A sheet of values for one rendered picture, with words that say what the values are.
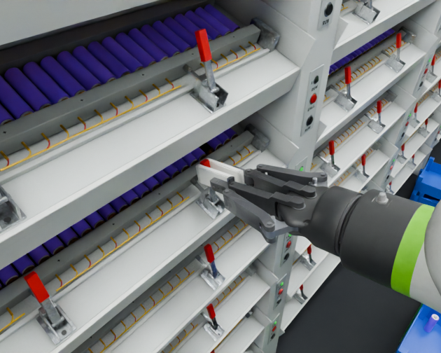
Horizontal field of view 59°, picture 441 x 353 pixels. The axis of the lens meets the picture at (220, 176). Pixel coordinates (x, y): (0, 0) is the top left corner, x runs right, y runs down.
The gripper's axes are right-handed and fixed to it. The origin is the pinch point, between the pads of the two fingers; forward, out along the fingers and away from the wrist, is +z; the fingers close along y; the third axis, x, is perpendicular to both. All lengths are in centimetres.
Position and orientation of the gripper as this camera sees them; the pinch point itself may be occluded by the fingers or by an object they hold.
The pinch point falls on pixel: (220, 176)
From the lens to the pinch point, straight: 55.4
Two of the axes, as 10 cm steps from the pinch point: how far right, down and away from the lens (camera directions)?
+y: 6.7, -4.8, 5.7
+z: -7.3, -2.7, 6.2
